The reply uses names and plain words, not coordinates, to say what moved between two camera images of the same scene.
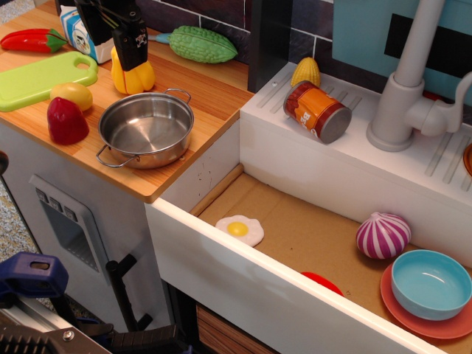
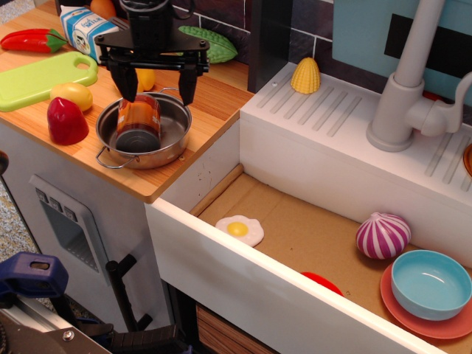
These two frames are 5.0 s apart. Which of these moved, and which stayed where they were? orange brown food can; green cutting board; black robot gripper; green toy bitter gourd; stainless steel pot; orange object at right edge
Moved: black robot gripper; orange brown food can
Stayed: orange object at right edge; stainless steel pot; green toy bitter gourd; green cutting board
